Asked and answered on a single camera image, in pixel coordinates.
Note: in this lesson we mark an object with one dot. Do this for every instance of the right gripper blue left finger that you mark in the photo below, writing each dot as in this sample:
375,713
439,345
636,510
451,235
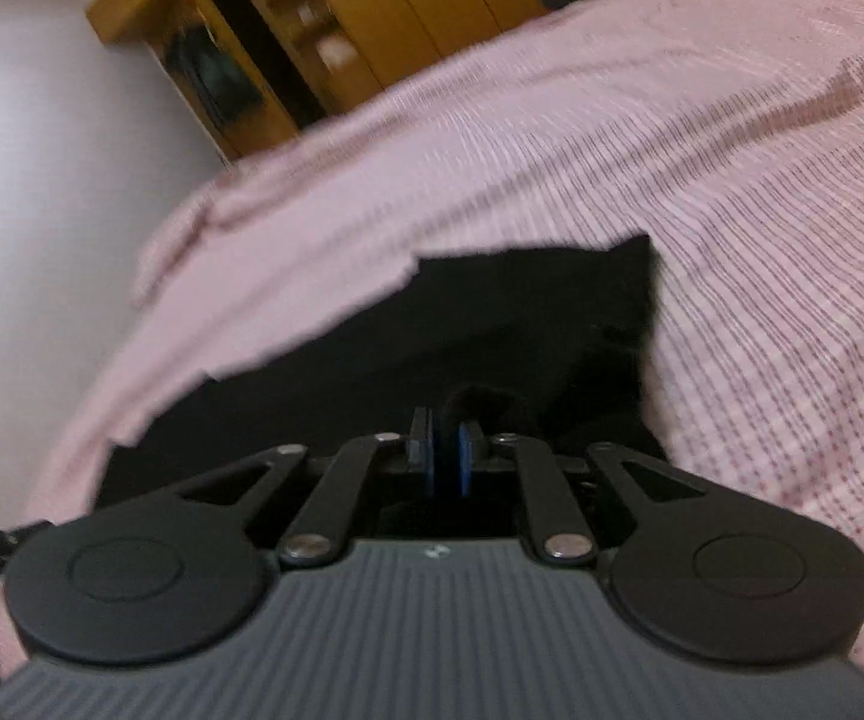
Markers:
364,481

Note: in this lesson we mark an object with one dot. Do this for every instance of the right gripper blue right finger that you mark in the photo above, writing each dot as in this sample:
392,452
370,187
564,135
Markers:
537,487

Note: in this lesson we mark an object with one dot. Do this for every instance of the black knit cardigan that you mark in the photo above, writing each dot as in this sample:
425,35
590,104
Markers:
544,343

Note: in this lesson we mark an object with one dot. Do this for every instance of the dark jacket in wardrobe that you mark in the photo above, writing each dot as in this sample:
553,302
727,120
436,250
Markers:
220,85

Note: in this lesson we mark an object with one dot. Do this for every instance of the pink checked bed duvet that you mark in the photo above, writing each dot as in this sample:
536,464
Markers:
731,131

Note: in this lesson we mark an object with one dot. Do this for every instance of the white box on shelf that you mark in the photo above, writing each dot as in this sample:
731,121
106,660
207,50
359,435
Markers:
337,53

